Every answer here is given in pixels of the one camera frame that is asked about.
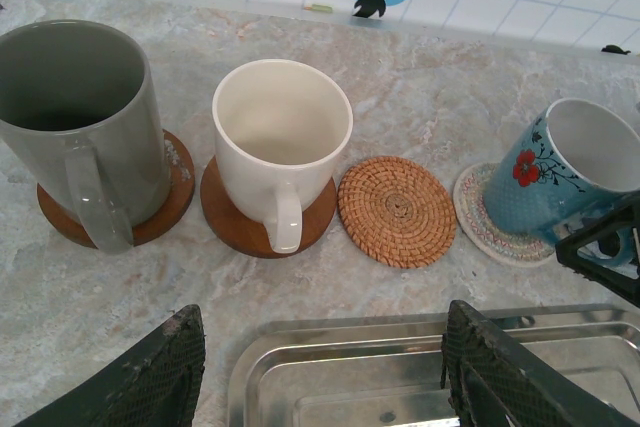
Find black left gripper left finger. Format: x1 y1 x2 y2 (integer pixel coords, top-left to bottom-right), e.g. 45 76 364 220
14 304 206 427

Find dark wooden coaster white marks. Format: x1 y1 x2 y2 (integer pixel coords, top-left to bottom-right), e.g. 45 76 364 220
37 129 196 249

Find blue floral mug white inside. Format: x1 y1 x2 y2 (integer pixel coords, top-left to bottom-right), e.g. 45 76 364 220
482 97 640 268

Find plain brown wooden coaster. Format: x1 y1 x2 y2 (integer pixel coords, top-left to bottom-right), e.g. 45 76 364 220
199 156 339 259

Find tall grey mug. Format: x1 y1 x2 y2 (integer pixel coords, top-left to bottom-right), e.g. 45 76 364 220
0 19 174 254

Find stainless steel tray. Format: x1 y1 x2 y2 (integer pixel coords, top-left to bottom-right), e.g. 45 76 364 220
228 302 640 427

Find light brown cork coaster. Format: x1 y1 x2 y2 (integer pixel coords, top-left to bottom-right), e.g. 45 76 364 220
337 155 458 268

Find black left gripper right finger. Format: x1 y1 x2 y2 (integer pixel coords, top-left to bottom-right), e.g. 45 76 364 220
439 299 636 427

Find pale patterned fabric coaster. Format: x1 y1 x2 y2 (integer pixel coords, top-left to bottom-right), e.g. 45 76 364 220
452 161 559 268

